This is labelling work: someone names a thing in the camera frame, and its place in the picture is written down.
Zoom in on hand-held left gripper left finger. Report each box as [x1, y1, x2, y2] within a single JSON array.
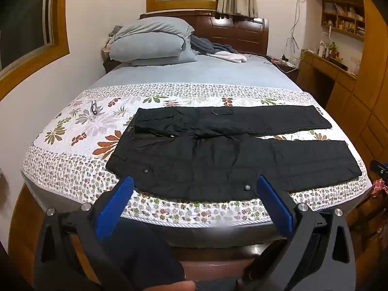
[[33, 176, 135, 291]]

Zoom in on red plaid cloth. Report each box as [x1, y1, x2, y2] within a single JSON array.
[[372, 179, 388, 195]]

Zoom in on wooden wall shelf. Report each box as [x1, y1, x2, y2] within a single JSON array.
[[306, 0, 388, 76]]

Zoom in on large grey pillow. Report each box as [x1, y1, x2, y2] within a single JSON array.
[[108, 16, 195, 62]]

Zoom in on thin wall cable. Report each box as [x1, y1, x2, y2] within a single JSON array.
[[284, 0, 302, 56]]

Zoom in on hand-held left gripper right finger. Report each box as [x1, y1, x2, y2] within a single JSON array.
[[256, 174, 356, 291]]

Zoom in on black pants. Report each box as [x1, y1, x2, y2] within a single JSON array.
[[105, 105, 363, 202]]

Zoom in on flat grey pillow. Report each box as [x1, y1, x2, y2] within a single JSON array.
[[121, 41, 199, 67]]

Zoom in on dark grey blanket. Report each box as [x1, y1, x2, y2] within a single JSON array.
[[189, 35, 241, 56]]

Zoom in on floral quilt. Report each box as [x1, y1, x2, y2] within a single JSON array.
[[23, 82, 372, 223]]

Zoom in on person's leg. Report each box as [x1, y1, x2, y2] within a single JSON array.
[[113, 218, 197, 291]]

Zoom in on dark wooden headboard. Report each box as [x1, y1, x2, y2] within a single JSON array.
[[139, 10, 270, 57]]

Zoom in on wide wooden frame window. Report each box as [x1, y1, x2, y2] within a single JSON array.
[[0, 0, 71, 101]]

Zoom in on white cloth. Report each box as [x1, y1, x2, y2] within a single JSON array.
[[209, 51, 248, 64]]

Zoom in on wooden desk cabinet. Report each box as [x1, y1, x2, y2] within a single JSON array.
[[297, 49, 388, 194]]

